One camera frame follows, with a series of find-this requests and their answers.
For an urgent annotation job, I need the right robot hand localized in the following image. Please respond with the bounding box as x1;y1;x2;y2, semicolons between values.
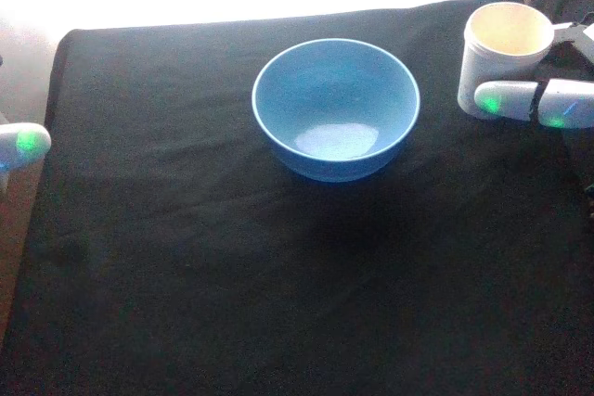
473;22;594;131

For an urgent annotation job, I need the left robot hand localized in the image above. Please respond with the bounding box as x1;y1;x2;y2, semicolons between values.
0;121;52;196

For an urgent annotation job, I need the white plastic cup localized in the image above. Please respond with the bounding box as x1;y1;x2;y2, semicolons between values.
457;1;556;120

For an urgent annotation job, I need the blue bowl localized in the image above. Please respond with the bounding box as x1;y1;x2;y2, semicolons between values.
251;37;421;183

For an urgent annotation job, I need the black table cloth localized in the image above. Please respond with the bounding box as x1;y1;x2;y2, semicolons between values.
0;0;594;396

